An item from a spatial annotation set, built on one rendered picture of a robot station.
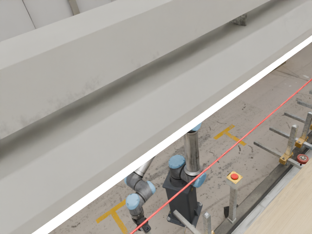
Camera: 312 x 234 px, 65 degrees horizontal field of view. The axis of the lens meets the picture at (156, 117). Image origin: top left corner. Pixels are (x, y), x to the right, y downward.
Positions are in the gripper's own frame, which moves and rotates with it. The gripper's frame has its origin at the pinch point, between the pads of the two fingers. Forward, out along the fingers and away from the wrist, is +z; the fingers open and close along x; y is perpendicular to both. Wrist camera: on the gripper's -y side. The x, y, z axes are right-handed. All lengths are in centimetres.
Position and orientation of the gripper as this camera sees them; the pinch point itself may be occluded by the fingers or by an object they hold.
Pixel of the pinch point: (145, 230)
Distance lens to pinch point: 193.6
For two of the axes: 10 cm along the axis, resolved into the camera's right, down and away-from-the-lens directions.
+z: 1.6, 7.7, 6.2
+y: -6.2, -4.1, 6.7
